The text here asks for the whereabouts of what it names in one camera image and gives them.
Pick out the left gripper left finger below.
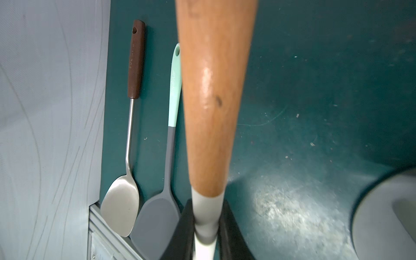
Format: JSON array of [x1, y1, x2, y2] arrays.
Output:
[[160, 199, 195, 260]]

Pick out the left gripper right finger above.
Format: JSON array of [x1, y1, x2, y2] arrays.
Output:
[[218, 200, 255, 260]]

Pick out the grey turner mint handle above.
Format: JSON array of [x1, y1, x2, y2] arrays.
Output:
[[130, 44, 182, 260]]

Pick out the cream utensil orange handle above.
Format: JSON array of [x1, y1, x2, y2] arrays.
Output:
[[175, 1, 258, 260]]

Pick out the grey utensil rack stand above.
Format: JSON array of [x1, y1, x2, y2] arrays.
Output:
[[351, 168, 416, 260]]

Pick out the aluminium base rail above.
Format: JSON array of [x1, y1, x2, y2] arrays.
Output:
[[87, 204, 143, 260]]

